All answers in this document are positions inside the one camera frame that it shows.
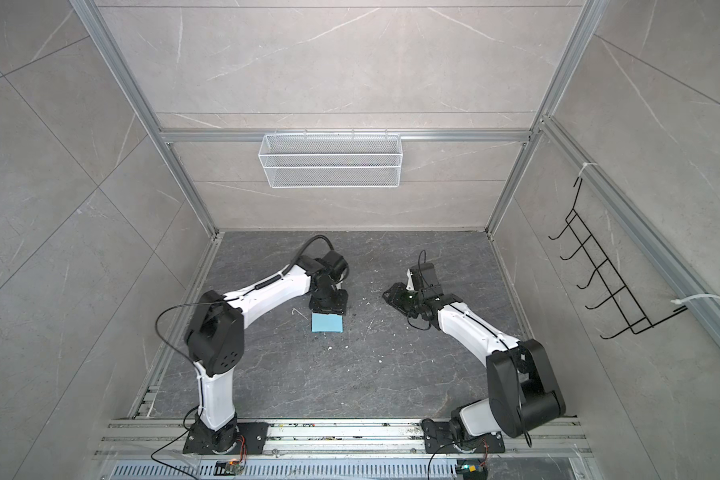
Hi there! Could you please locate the light blue paper sheet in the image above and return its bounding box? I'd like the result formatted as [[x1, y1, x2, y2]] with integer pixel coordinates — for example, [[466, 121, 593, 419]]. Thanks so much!
[[311, 313, 343, 333]]

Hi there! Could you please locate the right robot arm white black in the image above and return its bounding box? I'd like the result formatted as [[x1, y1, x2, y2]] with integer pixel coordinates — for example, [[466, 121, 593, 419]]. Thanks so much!
[[383, 282, 566, 446]]

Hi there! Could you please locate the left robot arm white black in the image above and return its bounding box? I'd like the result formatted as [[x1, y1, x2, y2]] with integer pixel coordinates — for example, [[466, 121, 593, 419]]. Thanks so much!
[[185, 262, 349, 433]]

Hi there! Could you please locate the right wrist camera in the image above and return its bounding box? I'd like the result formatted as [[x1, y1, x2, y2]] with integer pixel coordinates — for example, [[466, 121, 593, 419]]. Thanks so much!
[[407, 262, 443, 298]]

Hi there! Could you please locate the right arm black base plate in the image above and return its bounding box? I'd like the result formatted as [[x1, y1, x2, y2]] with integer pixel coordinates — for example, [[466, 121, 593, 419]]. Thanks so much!
[[420, 418, 506, 454]]

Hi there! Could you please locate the white wire mesh basket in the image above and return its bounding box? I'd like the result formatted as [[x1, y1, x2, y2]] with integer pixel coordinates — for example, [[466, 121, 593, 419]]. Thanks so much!
[[258, 133, 404, 189]]

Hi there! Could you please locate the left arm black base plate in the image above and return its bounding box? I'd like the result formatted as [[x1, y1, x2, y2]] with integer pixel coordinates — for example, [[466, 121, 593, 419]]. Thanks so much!
[[182, 421, 269, 455]]

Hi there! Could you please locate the black wire hook rack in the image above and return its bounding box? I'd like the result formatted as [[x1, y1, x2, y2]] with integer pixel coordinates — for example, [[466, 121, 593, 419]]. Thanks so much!
[[548, 178, 689, 340]]

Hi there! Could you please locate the aluminium mounting rail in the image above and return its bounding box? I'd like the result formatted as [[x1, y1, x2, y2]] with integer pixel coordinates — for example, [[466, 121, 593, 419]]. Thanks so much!
[[94, 417, 593, 459]]

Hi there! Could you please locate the white cable tie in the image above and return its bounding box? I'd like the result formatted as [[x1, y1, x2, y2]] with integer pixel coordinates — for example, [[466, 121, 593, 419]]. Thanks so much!
[[670, 293, 720, 306]]

